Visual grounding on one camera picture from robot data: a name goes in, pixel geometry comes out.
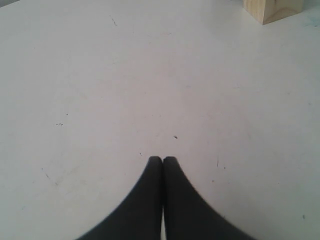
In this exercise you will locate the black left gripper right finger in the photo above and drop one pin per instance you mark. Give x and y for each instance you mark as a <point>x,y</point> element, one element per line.
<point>187,216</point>

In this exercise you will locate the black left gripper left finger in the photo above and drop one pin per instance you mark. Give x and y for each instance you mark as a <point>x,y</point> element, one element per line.
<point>139,215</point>

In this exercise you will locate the light wooden cube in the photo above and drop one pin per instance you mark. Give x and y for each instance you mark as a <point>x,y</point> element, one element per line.
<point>268,11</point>

